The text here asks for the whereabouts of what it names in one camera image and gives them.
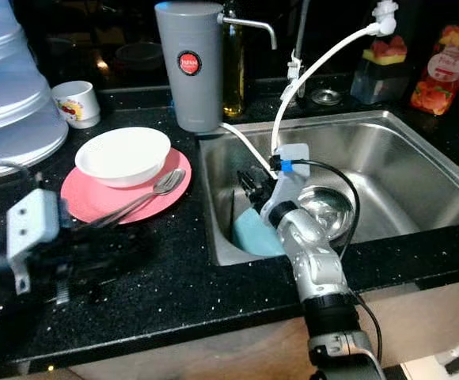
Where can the metal spoon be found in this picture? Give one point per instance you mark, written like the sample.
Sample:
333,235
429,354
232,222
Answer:
170,180

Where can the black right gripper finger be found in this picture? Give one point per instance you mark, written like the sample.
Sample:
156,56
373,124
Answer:
246,188

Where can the dark clear sponge holder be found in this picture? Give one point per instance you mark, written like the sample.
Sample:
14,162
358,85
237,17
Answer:
378,81

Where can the white printed mug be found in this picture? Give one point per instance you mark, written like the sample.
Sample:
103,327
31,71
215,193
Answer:
77,104

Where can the stacked white plastic food covers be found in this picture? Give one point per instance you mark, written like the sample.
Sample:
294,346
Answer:
8,95

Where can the grey water filter canister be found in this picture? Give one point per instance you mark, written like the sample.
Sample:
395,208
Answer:
186,79

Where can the dark round bowl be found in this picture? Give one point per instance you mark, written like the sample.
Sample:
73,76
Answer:
141,55

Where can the stainless steel sink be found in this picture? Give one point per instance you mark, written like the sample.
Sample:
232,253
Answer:
419,174

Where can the white bowl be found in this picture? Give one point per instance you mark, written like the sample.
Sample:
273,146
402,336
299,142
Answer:
123,154

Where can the pink plate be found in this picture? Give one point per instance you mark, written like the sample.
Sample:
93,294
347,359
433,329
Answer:
87,198

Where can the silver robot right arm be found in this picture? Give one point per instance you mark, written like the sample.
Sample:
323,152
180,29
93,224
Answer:
324,269

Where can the chrome sink drain strainer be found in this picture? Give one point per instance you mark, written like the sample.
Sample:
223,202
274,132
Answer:
328,207

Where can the red and yellow sponge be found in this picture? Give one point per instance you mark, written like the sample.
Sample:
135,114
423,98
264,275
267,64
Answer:
386,49

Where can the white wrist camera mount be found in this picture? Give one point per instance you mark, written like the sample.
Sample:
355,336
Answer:
289,170
33,229

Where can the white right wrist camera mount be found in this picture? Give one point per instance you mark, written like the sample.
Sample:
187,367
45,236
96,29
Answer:
289,170

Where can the orange dish soap pump bottle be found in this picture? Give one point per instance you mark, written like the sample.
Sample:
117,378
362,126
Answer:
445,75

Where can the light blue plate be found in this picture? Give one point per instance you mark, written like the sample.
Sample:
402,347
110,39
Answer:
249,233

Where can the round metal hole cover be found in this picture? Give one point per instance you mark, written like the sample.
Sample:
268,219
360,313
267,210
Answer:
326,96

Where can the oil bottle with green cap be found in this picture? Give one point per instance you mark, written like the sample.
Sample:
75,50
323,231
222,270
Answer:
233,71

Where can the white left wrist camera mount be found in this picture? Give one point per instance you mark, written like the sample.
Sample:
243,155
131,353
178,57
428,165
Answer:
33,229

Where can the chrome faucet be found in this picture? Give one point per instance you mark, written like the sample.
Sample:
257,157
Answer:
302,32

